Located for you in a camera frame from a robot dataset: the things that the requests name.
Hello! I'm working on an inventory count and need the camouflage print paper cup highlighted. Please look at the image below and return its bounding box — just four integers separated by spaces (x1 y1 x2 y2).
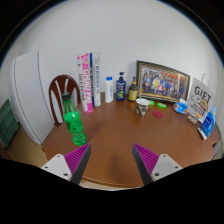
135 97 151 117

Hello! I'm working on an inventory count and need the small white tube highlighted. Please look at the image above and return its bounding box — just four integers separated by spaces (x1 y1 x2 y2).
197 127 208 141

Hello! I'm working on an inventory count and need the blue liquid refill bottle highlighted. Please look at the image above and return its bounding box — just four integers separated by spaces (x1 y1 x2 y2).
200 106 218 137

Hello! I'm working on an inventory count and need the white bottle with blue cap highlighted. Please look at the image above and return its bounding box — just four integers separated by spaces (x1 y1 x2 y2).
104 76 115 104

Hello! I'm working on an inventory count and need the framed group photo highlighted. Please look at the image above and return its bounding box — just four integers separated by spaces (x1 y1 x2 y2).
135 60 191 104

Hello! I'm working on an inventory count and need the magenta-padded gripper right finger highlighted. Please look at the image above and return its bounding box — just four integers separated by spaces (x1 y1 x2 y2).
131 143 184 186

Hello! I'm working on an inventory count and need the dark wooden chair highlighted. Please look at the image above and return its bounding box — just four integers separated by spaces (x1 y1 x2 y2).
48 74 82 125

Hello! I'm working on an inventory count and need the blue tissue pack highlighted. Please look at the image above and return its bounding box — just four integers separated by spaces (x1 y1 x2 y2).
173 98 189 116

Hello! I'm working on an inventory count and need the white refrigerator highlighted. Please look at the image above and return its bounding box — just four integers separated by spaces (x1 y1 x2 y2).
8 50 56 146

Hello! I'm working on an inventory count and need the dark blue pump bottle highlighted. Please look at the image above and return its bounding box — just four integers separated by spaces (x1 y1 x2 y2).
115 71 127 102

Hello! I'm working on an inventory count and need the dark pump bottle yellow label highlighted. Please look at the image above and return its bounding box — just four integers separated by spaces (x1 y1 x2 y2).
128 76 139 102

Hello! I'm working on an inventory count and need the white paper gift bag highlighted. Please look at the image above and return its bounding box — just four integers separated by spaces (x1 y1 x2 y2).
186 73 217 124

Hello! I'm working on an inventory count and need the green plastic crate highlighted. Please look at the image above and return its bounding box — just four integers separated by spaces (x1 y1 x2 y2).
0 98 20 149

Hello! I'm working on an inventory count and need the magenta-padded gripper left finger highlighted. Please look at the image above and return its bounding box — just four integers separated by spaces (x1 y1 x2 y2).
40 143 92 186

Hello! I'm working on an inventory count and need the green plastic drink bottle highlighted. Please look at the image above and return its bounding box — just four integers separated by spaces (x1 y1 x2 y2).
61 92 88 147

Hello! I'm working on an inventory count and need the pink and white book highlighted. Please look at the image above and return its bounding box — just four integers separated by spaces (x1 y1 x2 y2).
76 52 94 114

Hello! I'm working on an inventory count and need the small printed snack box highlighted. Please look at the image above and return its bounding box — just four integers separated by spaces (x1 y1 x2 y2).
187 114 200 125

